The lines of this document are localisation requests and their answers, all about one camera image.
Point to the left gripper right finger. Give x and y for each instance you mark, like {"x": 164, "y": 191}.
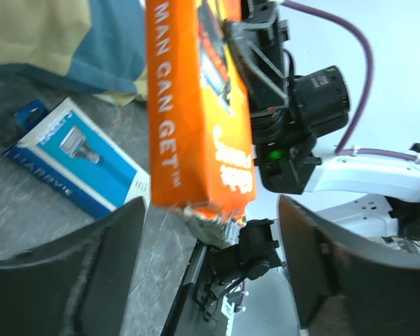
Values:
{"x": 345, "y": 284}

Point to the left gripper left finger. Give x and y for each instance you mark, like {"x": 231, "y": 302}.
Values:
{"x": 77, "y": 284}

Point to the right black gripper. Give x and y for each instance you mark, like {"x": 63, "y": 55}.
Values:
{"x": 256, "y": 43}

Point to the orange Gillette Fusion box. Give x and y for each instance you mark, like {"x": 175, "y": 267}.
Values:
{"x": 201, "y": 155}

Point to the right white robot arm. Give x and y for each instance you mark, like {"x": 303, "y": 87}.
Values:
{"x": 301, "y": 125}

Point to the blue razor box right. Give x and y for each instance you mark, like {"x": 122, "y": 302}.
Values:
{"x": 67, "y": 150}

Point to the blue beige checkered pillow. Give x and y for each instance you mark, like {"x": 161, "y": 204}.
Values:
{"x": 96, "y": 47}

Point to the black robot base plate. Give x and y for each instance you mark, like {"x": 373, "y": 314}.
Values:
{"x": 213, "y": 290}

